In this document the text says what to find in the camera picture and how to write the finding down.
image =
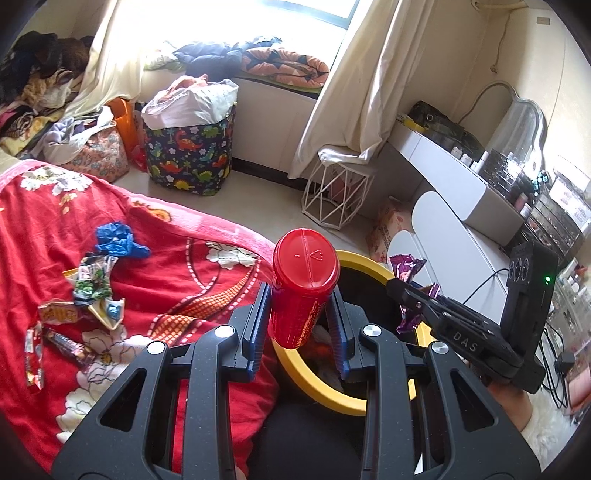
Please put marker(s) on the clear plastic wrapper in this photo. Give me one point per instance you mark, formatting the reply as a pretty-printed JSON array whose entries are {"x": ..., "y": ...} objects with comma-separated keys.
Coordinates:
[{"x": 34, "y": 360}]

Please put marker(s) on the white rounded drawer cabinet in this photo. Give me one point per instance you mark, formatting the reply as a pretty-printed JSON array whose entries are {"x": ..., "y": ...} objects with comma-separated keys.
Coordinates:
[{"x": 461, "y": 258}]

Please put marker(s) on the dinosaur print laundry basket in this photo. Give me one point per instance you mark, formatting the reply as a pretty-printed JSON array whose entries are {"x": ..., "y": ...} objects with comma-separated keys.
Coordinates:
[{"x": 189, "y": 157}]

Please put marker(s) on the purple snack wrapper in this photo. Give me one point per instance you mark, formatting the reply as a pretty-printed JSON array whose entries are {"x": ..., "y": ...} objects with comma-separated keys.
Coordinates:
[{"x": 406, "y": 272}]

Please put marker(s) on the beige white garment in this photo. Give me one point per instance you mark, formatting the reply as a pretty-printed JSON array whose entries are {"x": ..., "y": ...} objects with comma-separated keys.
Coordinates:
[{"x": 51, "y": 90}]

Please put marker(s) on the blue plastic bag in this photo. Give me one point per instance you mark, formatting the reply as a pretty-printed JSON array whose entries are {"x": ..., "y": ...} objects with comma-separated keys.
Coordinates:
[{"x": 117, "y": 240}]

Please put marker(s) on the pink floral bag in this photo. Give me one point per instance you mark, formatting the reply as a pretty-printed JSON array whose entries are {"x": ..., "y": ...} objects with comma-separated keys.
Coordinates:
[{"x": 99, "y": 154}]

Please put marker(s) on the pale lavender garment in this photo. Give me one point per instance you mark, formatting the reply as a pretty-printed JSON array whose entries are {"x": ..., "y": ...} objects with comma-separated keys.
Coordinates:
[{"x": 69, "y": 136}]

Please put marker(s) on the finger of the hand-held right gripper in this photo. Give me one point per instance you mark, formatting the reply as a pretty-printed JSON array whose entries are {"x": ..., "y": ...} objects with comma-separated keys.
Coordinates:
[
  {"x": 445, "y": 302},
  {"x": 406, "y": 293}
]

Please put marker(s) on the white plastic bag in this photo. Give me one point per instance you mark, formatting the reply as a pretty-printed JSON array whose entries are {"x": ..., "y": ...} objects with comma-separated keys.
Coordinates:
[{"x": 194, "y": 106}]

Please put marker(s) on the dark camouflage bag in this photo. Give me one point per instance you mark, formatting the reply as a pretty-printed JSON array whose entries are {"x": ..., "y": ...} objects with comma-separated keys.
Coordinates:
[{"x": 438, "y": 124}]

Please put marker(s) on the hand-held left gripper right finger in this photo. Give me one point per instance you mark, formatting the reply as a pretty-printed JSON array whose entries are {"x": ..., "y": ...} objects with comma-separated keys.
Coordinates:
[{"x": 339, "y": 341}]

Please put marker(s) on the wavy framed mirror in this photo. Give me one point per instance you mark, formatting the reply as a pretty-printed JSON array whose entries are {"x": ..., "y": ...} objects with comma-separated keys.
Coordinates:
[{"x": 517, "y": 129}]

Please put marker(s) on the red floral blanket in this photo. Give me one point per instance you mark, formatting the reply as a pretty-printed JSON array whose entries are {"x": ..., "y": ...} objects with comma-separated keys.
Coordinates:
[{"x": 161, "y": 258}]

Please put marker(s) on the black power adapter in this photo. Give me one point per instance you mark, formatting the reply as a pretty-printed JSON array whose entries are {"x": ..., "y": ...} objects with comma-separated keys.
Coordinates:
[{"x": 564, "y": 362}]

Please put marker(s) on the pink orange garment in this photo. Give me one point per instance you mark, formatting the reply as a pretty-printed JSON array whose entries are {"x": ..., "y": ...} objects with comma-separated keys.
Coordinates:
[{"x": 187, "y": 83}]

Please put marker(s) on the white vanity desk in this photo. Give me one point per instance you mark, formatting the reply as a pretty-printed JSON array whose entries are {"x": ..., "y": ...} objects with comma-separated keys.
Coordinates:
[{"x": 443, "y": 170}]

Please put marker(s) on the clear cosmetics drawer organizer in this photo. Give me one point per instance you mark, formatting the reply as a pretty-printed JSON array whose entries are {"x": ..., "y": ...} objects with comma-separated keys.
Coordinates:
[{"x": 554, "y": 221}]

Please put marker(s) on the orange patterned quilt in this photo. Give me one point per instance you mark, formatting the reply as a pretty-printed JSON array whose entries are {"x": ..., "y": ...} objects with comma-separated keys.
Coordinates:
[{"x": 286, "y": 64}]

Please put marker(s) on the brown patterned blanket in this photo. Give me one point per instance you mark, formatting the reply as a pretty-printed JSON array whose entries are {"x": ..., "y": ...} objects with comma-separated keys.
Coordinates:
[{"x": 23, "y": 124}]

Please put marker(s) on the blue yellow snack wrapper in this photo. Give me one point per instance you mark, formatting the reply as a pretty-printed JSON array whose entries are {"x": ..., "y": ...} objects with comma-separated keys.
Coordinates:
[{"x": 108, "y": 311}]

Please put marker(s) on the green snack wrapper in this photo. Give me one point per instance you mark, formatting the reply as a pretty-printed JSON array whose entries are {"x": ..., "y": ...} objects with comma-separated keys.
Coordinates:
[{"x": 92, "y": 281}]

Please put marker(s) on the orange snack wrapper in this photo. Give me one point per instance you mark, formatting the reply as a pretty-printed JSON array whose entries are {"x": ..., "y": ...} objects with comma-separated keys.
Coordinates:
[{"x": 60, "y": 314}]

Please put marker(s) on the yellow rimmed black trash bin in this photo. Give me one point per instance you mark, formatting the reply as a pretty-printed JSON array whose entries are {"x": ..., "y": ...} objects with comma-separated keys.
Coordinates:
[{"x": 314, "y": 385}]

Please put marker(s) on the red plastic cup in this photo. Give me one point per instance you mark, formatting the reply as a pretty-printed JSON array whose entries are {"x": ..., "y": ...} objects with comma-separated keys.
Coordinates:
[{"x": 300, "y": 295}]

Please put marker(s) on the pink cardboard box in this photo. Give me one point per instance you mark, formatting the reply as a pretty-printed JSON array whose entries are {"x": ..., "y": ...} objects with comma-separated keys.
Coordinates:
[{"x": 388, "y": 226}]

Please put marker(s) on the person's dark pants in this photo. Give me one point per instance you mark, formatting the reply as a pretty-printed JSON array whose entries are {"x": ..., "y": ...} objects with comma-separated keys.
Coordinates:
[{"x": 304, "y": 443}]

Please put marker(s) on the pile of dark clothes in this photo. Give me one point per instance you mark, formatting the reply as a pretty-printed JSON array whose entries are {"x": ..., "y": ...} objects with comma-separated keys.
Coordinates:
[{"x": 41, "y": 55}]

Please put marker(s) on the small yellow box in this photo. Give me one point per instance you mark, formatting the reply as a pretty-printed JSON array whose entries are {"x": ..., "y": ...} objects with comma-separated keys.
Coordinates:
[{"x": 406, "y": 121}]

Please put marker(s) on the black framed window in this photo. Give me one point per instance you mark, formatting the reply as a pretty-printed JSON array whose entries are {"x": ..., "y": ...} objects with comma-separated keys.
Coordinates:
[{"x": 258, "y": 18}]

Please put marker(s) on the cream curtain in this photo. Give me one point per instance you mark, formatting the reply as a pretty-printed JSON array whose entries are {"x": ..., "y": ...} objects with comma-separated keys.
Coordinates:
[
  {"x": 111, "y": 60},
  {"x": 369, "y": 78}
]

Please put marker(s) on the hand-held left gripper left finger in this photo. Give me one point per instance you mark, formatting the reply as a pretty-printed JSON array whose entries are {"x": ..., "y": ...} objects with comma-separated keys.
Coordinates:
[{"x": 258, "y": 323}]

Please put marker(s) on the orange bag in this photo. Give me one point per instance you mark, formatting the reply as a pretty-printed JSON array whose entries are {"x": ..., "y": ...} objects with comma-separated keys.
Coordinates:
[{"x": 127, "y": 124}]

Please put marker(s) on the person's right forearm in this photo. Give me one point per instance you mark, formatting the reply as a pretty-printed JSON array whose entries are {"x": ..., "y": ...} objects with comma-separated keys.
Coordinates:
[{"x": 508, "y": 408}]

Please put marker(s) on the white patterned box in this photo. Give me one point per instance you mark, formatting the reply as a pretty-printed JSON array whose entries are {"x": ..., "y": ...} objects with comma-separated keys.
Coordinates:
[{"x": 572, "y": 182}]

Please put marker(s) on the black down jacket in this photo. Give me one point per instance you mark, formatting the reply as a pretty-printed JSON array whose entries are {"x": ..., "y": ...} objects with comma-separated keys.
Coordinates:
[{"x": 207, "y": 55}]

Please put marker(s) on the dark candy bar wrapper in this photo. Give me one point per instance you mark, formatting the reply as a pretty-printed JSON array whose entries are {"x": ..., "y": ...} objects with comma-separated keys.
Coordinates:
[{"x": 69, "y": 346}]

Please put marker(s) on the green print pillow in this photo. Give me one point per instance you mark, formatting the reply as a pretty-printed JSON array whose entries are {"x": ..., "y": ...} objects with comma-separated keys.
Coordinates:
[{"x": 159, "y": 60}]

